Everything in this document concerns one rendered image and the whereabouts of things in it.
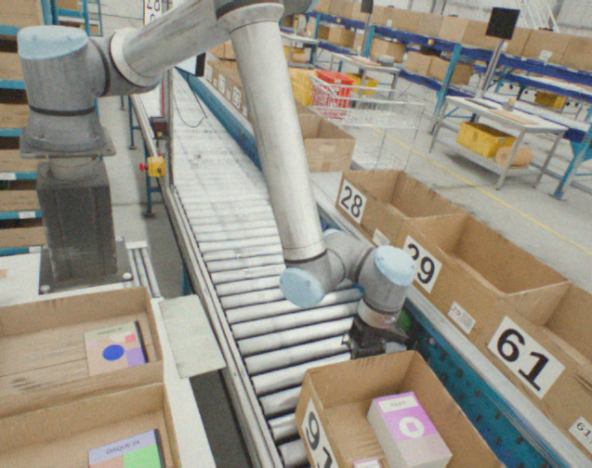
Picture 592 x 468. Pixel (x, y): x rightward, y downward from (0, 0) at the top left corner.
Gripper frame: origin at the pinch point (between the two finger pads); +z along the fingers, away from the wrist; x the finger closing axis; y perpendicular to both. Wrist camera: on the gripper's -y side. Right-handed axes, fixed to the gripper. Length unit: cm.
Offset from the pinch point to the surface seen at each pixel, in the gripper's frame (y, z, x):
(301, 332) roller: 7.0, 5.4, -21.8
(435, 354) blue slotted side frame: -25.9, 1.8, -0.6
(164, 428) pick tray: 49.2, 4.4, -2.8
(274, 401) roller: 23.3, 5.3, -2.3
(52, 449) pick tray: 70, 4, -5
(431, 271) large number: -28.7, -17.1, -14.9
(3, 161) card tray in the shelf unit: 97, 2, -150
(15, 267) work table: 84, 5, -71
